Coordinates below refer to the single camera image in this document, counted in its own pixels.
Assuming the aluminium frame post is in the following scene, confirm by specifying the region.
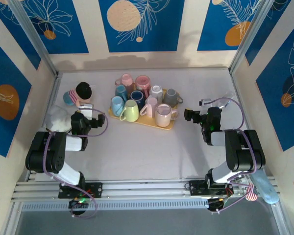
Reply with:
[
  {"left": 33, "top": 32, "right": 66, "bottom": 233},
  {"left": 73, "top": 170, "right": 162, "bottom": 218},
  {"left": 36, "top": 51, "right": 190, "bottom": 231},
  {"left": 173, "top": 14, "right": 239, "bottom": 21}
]
[
  {"left": 229, "top": 0, "right": 292, "bottom": 73},
  {"left": 7, "top": 0, "right": 59, "bottom": 77}
]

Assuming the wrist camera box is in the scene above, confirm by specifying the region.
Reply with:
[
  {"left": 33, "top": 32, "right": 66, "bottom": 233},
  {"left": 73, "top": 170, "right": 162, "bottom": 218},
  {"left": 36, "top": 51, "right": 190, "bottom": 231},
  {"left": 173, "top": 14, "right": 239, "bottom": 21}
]
[
  {"left": 77, "top": 103, "right": 94, "bottom": 120},
  {"left": 198, "top": 97, "right": 213, "bottom": 107}
]

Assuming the light green mug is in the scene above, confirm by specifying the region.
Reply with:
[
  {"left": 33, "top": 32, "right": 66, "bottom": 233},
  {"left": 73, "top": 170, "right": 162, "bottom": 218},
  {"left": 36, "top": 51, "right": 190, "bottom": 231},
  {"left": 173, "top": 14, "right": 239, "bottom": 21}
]
[{"left": 119, "top": 99, "right": 140, "bottom": 122}]

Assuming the grey mug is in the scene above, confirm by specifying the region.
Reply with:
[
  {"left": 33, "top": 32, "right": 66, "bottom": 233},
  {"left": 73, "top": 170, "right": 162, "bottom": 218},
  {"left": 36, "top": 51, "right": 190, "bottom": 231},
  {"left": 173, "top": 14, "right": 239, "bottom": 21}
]
[{"left": 163, "top": 88, "right": 184, "bottom": 108}]

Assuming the pale pink tall mug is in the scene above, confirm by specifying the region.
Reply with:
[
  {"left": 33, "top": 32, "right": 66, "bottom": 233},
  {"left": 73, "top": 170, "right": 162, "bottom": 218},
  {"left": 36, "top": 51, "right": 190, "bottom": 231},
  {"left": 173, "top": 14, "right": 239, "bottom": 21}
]
[{"left": 139, "top": 96, "right": 159, "bottom": 118}]

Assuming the yellow plastic tray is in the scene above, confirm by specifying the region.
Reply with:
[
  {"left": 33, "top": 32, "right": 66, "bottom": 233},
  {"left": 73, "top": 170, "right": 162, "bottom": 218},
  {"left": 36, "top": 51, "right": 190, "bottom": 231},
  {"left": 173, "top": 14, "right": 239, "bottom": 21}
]
[{"left": 109, "top": 88, "right": 176, "bottom": 131}]

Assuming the aluminium side rail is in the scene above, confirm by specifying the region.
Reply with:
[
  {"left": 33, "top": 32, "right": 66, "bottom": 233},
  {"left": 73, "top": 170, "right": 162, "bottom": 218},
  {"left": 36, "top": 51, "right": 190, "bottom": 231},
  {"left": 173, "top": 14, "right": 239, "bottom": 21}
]
[
  {"left": 24, "top": 72, "right": 62, "bottom": 182},
  {"left": 229, "top": 70, "right": 279, "bottom": 187}
]

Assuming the white plush toy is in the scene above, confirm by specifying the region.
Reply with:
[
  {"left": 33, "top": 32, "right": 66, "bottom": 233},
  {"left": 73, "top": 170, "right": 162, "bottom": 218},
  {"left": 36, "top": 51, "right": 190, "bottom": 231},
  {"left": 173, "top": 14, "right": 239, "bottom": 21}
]
[{"left": 44, "top": 105, "right": 74, "bottom": 132}]

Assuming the light blue mug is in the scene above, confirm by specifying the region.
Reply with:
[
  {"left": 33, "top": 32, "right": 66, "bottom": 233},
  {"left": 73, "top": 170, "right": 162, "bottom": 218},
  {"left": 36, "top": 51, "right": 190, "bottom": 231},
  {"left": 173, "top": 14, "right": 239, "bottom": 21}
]
[{"left": 110, "top": 95, "right": 125, "bottom": 117}]

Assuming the clear plastic bottle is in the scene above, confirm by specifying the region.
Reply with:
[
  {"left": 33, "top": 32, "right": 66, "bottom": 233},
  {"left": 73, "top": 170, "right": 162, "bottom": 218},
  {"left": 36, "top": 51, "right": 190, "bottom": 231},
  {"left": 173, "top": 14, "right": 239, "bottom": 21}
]
[{"left": 217, "top": 91, "right": 236, "bottom": 108}]

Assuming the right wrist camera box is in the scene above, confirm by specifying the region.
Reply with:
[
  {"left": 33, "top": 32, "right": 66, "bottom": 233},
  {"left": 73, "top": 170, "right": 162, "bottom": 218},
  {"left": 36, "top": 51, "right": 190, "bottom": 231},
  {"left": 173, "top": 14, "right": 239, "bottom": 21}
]
[{"left": 198, "top": 97, "right": 213, "bottom": 107}]

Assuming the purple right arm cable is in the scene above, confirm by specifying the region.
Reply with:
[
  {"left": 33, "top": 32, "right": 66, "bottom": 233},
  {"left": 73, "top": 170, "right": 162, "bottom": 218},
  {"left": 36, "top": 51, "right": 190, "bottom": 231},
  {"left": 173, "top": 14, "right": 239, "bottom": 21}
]
[{"left": 205, "top": 97, "right": 259, "bottom": 215}]

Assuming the doll with black hair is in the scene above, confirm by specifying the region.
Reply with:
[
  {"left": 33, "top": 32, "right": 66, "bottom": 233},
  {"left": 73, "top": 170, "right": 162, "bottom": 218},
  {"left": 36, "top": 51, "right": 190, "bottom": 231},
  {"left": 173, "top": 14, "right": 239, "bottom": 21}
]
[{"left": 63, "top": 81, "right": 94, "bottom": 106}]

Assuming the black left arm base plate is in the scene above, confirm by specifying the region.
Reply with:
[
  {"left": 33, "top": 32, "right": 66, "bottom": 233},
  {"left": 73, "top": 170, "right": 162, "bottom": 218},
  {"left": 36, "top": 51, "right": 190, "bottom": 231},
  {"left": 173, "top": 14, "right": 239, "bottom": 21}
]
[{"left": 58, "top": 182, "right": 103, "bottom": 199}]

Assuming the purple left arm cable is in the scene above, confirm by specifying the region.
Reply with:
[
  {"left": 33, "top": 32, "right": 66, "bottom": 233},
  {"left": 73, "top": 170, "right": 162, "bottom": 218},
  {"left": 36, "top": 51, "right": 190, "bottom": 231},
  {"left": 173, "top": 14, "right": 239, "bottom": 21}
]
[{"left": 42, "top": 107, "right": 110, "bottom": 219}]

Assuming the grey slotted cable duct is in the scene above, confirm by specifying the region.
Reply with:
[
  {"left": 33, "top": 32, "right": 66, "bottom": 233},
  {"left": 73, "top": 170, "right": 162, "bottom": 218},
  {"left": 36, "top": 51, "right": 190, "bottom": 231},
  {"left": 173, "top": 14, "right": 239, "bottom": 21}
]
[{"left": 21, "top": 201, "right": 209, "bottom": 212}]

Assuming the pale pink wide mug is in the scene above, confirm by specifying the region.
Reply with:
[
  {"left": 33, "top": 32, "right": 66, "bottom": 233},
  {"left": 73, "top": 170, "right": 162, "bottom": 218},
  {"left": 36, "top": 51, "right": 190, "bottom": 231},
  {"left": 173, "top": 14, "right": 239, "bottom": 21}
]
[{"left": 154, "top": 103, "right": 180, "bottom": 128}]

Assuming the navy blue mug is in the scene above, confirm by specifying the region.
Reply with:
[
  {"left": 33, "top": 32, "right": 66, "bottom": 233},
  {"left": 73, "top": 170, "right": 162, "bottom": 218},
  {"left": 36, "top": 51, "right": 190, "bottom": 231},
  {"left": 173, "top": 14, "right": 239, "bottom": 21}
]
[{"left": 129, "top": 90, "right": 145, "bottom": 107}]

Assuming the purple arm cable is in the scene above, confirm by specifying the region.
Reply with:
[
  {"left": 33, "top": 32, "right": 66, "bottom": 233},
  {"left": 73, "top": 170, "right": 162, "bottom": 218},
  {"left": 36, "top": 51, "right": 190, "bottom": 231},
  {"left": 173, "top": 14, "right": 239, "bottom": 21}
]
[
  {"left": 42, "top": 107, "right": 110, "bottom": 219},
  {"left": 205, "top": 97, "right": 259, "bottom": 215}
]

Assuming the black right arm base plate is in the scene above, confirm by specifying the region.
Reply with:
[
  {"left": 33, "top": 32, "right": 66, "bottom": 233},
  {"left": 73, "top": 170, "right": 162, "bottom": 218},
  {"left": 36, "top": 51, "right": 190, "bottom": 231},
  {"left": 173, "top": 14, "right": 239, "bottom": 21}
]
[{"left": 189, "top": 180, "right": 233, "bottom": 196}]

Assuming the pink patterned mug red interior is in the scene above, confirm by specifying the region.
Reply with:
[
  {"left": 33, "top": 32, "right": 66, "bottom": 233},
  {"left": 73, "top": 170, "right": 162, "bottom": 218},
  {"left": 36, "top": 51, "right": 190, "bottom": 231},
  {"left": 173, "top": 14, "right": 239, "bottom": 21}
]
[{"left": 134, "top": 75, "right": 152, "bottom": 97}]

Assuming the aluminium mounting rail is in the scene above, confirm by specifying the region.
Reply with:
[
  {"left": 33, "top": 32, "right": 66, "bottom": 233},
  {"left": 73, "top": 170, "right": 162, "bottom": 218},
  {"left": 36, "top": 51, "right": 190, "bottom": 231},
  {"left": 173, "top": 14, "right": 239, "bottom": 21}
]
[{"left": 11, "top": 180, "right": 280, "bottom": 203}]

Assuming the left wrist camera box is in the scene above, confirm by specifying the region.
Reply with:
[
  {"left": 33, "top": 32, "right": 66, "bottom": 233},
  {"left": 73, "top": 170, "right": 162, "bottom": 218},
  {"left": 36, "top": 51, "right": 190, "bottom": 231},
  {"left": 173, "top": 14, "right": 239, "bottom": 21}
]
[{"left": 77, "top": 103, "right": 94, "bottom": 120}]

